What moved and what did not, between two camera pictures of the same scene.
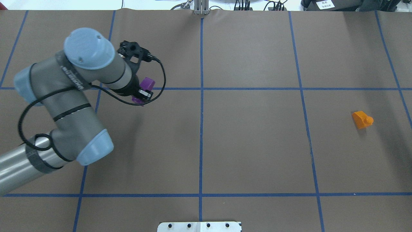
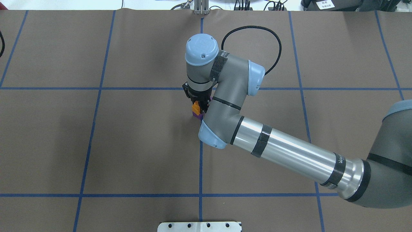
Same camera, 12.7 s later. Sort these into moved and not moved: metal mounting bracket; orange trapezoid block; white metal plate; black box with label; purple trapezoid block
Moved: purple trapezoid block; orange trapezoid block
Not moved: black box with label; metal mounting bracket; white metal plate
